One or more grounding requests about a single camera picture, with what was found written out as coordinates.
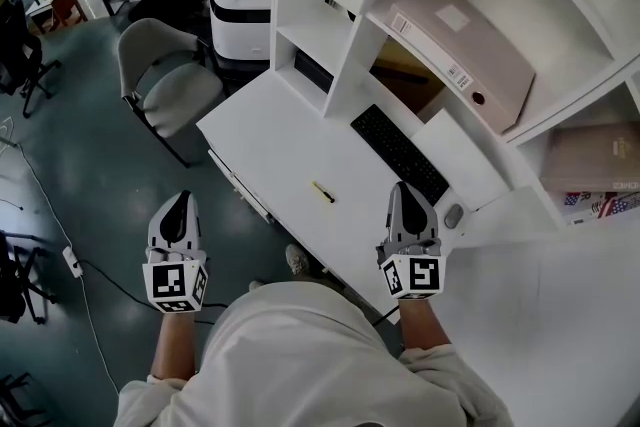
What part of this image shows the person's right forearm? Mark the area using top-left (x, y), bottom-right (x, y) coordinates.
top-left (398, 297), bottom-right (454, 356)

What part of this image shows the table with orange side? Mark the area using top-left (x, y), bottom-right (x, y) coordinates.
top-left (24, 0), bottom-right (89, 34)

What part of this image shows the person's white shirt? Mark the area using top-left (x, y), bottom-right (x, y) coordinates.
top-left (113, 282), bottom-right (516, 427)

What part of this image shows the white desk with drawers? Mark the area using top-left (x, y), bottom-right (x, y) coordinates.
top-left (195, 69), bottom-right (566, 324)

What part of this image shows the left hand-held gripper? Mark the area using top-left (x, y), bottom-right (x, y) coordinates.
top-left (142, 189), bottom-right (209, 315)

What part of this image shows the grey padded chair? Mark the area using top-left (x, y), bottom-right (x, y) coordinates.
top-left (117, 18), bottom-right (225, 169)

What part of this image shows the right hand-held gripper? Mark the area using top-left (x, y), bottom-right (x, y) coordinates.
top-left (375, 181), bottom-right (447, 301)

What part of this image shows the white floor cable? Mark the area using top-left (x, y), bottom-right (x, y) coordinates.
top-left (79, 274), bottom-right (121, 396)
top-left (14, 142), bottom-right (74, 251)

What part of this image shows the white power strip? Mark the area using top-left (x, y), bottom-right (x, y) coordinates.
top-left (62, 245), bottom-right (84, 279)

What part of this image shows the beige flat box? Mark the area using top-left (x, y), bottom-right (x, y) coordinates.
top-left (539, 122), bottom-right (640, 194)

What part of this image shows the black chair with star base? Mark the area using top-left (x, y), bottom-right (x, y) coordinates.
top-left (0, 229), bottom-right (56, 326)

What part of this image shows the white shelf unit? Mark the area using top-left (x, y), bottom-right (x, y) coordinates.
top-left (268, 0), bottom-right (640, 236)

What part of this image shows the beige binder box with labels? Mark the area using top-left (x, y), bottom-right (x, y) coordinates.
top-left (367, 0), bottom-right (537, 135)

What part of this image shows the brown cardboard box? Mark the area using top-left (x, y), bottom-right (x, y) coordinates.
top-left (372, 39), bottom-right (447, 116)

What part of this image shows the person's left forearm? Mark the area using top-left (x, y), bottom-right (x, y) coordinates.
top-left (149, 309), bottom-right (199, 384)

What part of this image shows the grey computer mouse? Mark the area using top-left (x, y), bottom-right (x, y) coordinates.
top-left (443, 203), bottom-right (465, 230)

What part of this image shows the black box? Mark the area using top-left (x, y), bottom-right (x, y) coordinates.
top-left (293, 48), bottom-right (335, 94)

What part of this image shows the flag print book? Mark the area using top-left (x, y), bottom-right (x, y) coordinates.
top-left (562, 189), bottom-right (640, 226)

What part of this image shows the yellow utility knife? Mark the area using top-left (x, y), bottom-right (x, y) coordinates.
top-left (310, 181), bottom-right (337, 205)

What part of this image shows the person's right grey shoe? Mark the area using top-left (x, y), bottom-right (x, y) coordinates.
top-left (284, 243), bottom-right (312, 276)

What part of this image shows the black keyboard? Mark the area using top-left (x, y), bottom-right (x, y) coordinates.
top-left (349, 103), bottom-right (451, 206)

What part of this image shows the black floor cable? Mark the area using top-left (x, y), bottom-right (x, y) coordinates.
top-left (79, 259), bottom-right (231, 326)

